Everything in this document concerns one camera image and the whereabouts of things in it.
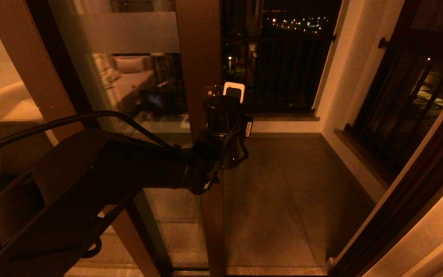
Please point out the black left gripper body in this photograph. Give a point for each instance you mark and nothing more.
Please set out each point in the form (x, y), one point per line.
(248, 127)

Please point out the brown framed sliding glass door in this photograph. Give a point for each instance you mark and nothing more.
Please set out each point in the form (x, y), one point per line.
(198, 46)

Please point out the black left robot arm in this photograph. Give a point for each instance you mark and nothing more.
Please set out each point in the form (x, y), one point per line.
(90, 173)

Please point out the dark stone window sill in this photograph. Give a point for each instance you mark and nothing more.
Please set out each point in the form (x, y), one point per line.
(287, 117)
(367, 159)

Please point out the metal door floor track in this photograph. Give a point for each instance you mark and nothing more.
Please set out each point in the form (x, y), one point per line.
(275, 270)

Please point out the dark brown door jamb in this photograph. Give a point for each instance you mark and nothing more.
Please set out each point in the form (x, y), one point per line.
(398, 231)

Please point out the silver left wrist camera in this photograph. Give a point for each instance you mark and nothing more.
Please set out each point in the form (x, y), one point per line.
(233, 92)

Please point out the fixed brown door frame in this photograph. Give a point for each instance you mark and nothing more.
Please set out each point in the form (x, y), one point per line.
(33, 69)

